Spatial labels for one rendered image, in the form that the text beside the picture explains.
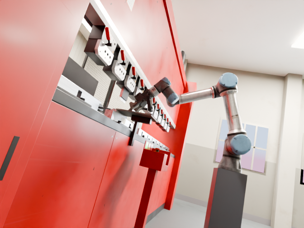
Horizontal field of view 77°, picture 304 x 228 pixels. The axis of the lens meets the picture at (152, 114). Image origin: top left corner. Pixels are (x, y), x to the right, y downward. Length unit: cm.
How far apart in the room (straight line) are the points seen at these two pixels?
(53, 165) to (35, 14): 50
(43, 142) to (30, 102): 23
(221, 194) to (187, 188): 345
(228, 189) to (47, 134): 106
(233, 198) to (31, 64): 123
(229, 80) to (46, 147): 110
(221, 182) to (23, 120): 113
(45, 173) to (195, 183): 421
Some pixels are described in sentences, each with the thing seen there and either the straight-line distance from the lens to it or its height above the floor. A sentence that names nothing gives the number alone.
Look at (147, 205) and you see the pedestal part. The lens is 145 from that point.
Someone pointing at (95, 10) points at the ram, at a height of 134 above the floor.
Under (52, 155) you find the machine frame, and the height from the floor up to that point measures 65.
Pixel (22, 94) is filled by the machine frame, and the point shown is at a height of 79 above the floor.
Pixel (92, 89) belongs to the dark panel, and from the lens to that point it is 199.
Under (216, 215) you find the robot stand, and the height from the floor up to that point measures 50.
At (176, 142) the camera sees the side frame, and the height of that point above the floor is 111.
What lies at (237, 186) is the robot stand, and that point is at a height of 69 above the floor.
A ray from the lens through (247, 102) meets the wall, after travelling 527.
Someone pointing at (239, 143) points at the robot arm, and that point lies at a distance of 126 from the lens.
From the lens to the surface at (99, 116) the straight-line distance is 95.
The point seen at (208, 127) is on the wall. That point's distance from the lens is 490.
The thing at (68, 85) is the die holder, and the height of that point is 94.
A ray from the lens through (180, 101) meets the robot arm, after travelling 145.
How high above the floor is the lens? 73
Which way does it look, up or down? 13 degrees up
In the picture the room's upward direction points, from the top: 14 degrees clockwise
